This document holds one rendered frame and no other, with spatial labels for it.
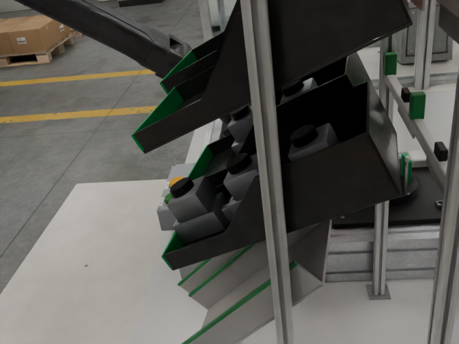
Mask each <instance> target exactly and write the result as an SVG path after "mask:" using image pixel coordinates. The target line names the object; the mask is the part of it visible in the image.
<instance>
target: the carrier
mask: <svg viewBox="0 0 459 344"><path fill-rule="evenodd" d="M399 165H400V182H401V191H402V196H401V197H398V198H395V199H392V200H389V215H388V226H391V225H416V224H430V223H441V214H442V209H437V208H436V206H435V201H443V193H442V192H441V190H440V188H439V186H438V184H437V183H436V181H435V179H434V177H433V175H432V174H431V172H430V170H429V168H428V166H427V164H426V155H425V153H424V151H423V150H416V151H408V153H407V154H402V158H401V159H399ZM374 215H375V205H373V206H370V207H367V208H364V209H362V210H358V211H356V212H351V213H349V214H345V215H343V216H339V217H337V218H333V219H332V221H333V228H334V229H341V228H354V227H374Z"/></svg>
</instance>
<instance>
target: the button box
mask: <svg viewBox="0 0 459 344"><path fill-rule="evenodd" d="M194 165H195V163H189V164H173V165H172V166H171V170H170V172H169V176H168V178H167V182H166V184H165V187H164V190H163V193H162V196H161V200H160V202H159V205H158V208H157V214H158V220H159V223H160V226H161V230H162V231H171V230H174V229H173V225H174V223H175V221H176V218H175V216H174V215H173V214H172V213H171V211H170V210H169V208H168V207H167V204H166V203H165V196H166V195H168V194H169V193H170V188H171V186H170V183H169V182H170V181H171V179H173V178H175V177H188V175H189V173H190V172H191V170H192V168H193V167H194Z"/></svg>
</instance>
